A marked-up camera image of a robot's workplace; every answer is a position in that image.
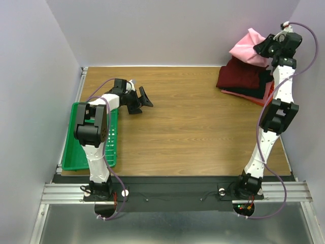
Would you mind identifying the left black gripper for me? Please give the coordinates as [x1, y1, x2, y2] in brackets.
[125, 87, 153, 115]

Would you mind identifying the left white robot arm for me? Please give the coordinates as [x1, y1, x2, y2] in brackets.
[74, 78, 153, 200]

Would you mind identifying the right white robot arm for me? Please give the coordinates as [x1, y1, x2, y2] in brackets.
[234, 32, 302, 199]

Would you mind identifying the folded maroon t shirt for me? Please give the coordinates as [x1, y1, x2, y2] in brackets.
[216, 56, 270, 89]

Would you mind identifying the folded orange t shirt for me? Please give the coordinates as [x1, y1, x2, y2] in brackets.
[267, 81, 274, 96]

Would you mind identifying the folded salmon pink t shirt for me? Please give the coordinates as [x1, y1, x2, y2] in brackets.
[221, 84, 269, 106]

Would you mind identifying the green plastic tray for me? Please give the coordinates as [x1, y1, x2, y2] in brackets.
[62, 103, 118, 170]

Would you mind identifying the right control board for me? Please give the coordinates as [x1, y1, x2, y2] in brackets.
[233, 203, 255, 216]

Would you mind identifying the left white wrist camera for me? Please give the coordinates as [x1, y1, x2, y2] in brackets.
[126, 79, 136, 93]

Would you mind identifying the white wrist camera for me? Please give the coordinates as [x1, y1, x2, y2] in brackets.
[273, 21, 293, 42]
[126, 79, 136, 93]

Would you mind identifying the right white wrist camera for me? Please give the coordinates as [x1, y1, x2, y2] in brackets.
[273, 21, 293, 42]

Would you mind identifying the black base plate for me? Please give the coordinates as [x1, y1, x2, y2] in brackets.
[83, 176, 263, 216]

